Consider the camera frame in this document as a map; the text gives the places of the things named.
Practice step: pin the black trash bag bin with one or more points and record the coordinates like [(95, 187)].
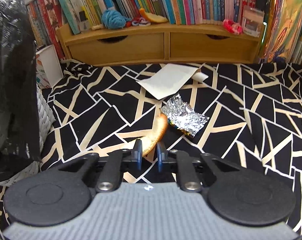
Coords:
[(19, 117)]

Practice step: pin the wooden drawer shelf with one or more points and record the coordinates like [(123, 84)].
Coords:
[(159, 43)]

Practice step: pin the white paper sheet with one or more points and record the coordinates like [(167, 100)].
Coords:
[(170, 79)]

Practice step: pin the blue yarn ball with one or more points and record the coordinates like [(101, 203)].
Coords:
[(113, 19)]

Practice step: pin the black white patterned cloth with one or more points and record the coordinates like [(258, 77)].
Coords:
[(254, 111)]

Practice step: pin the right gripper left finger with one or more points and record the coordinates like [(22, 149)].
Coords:
[(116, 165)]

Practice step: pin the orange peel slice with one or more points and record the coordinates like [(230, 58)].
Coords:
[(155, 135)]

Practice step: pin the small clear box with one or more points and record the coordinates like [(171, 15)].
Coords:
[(252, 21)]

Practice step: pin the yellow plush slice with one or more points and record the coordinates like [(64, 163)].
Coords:
[(152, 18)]

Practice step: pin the silver foil wrapper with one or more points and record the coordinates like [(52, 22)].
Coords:
[(183, 117)]

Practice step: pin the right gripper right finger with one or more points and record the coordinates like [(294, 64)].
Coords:
[(181, 163)]

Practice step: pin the pink hair scrunchie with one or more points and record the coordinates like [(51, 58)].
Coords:
[(232, 27)]

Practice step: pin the row of upright books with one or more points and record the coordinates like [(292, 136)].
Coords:
[(281, 32)]

